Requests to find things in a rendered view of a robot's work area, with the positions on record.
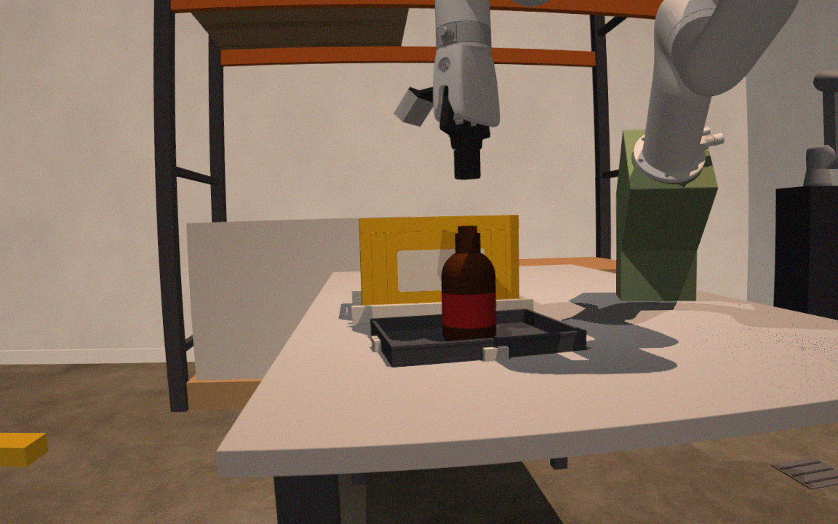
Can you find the brown glass bottle with red label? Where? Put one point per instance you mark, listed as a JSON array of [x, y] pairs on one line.
[[468, 290]]

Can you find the yellow divided crate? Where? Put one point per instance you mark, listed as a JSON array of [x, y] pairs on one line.
[[402, 258]]

